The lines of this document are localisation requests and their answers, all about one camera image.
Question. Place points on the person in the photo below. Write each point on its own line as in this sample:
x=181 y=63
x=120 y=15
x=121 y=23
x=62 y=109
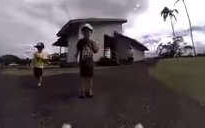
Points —
x=38 y=65
x=86 y=63
x=130 y=55

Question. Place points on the grey building with dark roof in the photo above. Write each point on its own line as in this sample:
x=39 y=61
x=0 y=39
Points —
x=100 y=35

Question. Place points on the dark asphalt path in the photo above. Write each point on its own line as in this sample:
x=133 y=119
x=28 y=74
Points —
x=126 y=100

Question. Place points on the robot's own part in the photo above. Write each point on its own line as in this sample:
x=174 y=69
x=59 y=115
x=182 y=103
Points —
x=66 y=125
x=139 y=125

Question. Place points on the short palm tree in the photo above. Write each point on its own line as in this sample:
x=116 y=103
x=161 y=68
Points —
x=171 y=23

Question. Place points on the green grass field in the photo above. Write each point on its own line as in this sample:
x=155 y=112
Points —
x=186 y=75

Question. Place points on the tall leaning palm tree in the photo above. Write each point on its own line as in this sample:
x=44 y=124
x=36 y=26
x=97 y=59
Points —
x=189 y=30

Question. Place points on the distant dark hill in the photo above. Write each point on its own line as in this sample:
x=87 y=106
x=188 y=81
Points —
x=6 y=59

